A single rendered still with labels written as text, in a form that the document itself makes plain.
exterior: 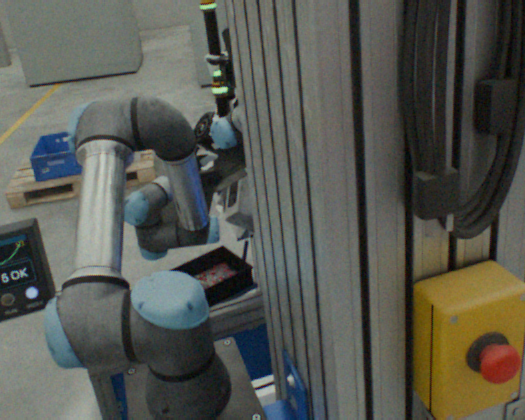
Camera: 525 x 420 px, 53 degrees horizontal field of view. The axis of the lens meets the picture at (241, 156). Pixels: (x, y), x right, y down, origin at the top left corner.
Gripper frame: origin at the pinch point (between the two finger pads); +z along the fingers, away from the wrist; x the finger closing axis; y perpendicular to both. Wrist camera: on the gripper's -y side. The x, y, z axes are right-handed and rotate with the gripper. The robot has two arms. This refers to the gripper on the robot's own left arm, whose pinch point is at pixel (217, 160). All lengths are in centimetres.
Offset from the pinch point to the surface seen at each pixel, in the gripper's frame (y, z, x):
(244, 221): -1.5, 4.4, 22.5
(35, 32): 645, 395, -42
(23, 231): 7, -60, -7
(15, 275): 8, -64, 1
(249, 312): -15.9, -19.9, 36.5
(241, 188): -0.2, 8.2, 12.8
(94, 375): 10, -54, 38
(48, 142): 328, 155, 52
